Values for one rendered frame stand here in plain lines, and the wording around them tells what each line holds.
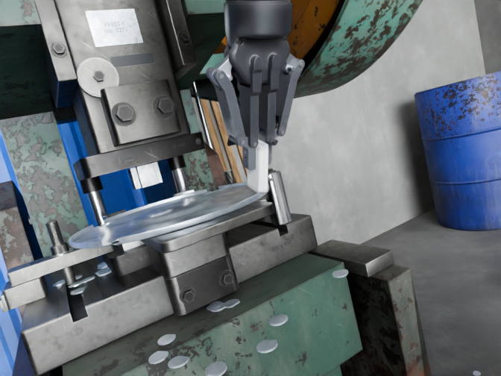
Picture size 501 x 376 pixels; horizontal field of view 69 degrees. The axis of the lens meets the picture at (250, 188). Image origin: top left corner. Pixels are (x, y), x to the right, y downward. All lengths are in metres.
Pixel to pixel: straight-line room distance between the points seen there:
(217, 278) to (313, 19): 0.48
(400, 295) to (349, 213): 1.94
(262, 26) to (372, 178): 2.29
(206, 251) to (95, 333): 0.17
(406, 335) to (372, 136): 2.15
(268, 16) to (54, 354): 0.46
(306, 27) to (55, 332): 0.62
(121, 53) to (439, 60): 2.97
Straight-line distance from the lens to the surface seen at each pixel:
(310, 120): 2.33
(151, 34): 0.64
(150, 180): 0.65
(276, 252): 0.61
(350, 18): 0.64
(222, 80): 0.42
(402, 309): 0.60
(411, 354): 0.64
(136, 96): 0.57
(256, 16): 0.41
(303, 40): 0.75
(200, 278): 0.53
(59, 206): 0.83
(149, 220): 0.51
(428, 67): 3.25
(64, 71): 0.56
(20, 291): 0.65
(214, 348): 0.50
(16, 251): 0.90
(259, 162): 0.48
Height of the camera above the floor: 0.86
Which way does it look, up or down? 7 degrees down
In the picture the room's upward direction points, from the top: 14 degrees counter-clockwise
